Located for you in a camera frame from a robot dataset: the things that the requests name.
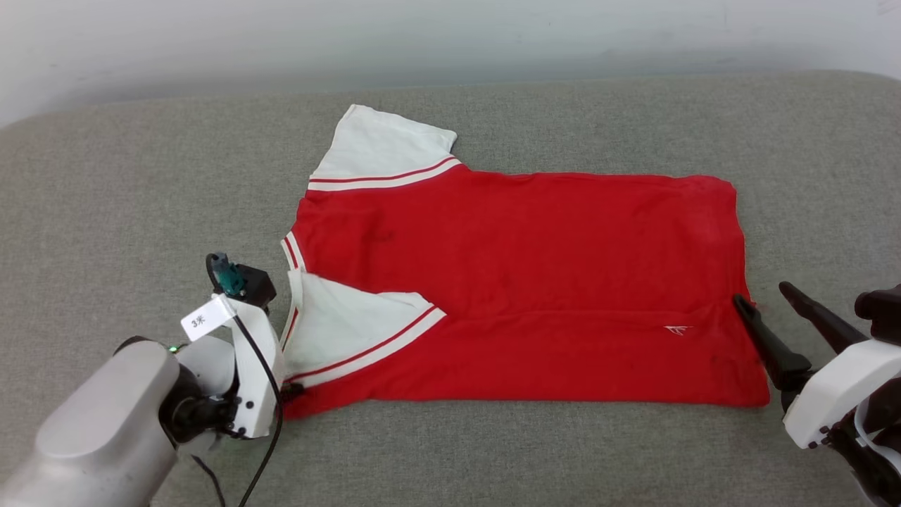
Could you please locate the red and white shirt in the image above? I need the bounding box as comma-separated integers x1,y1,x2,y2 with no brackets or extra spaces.
279,104,771,421

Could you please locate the grey fabric sofa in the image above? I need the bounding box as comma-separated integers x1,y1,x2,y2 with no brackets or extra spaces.
0,69,901,507

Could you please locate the white paper cable label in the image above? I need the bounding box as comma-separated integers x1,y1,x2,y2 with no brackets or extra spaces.
180,294,237,343

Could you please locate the black cable with teal plug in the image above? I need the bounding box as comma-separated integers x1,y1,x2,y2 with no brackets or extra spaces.
190,252,284,507

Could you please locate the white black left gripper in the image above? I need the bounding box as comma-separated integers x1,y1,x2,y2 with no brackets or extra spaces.
225,305,305,441

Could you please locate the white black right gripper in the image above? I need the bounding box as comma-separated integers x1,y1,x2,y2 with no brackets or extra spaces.
732,281,901,450

